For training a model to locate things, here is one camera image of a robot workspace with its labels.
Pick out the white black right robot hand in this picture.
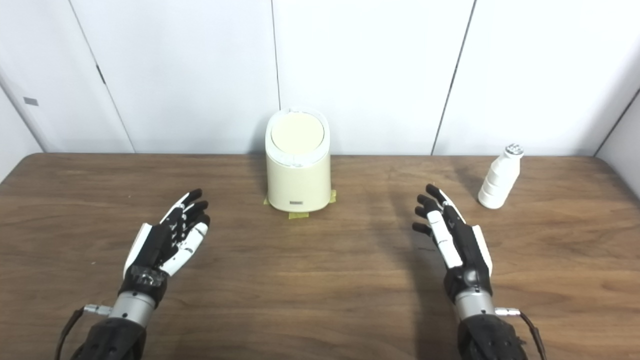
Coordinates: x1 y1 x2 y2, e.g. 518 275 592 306
412 184 493 303

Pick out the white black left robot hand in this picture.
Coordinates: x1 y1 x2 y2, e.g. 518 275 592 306
119 188 211 307

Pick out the small white plastic bottle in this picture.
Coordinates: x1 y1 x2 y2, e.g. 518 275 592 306
477 144 525 210

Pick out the cream round bin lid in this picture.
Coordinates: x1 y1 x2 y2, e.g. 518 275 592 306
270 112 326 156

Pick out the cream-colored cylindrical bin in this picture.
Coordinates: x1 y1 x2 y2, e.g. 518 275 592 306
264 106 332 213

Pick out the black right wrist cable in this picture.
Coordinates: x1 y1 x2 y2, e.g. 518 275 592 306
495 307 547 360

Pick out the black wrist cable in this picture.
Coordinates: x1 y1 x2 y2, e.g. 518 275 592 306
54 304 112 360
495 307 547 360

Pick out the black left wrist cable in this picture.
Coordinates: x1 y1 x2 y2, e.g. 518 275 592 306
54 304 112 360

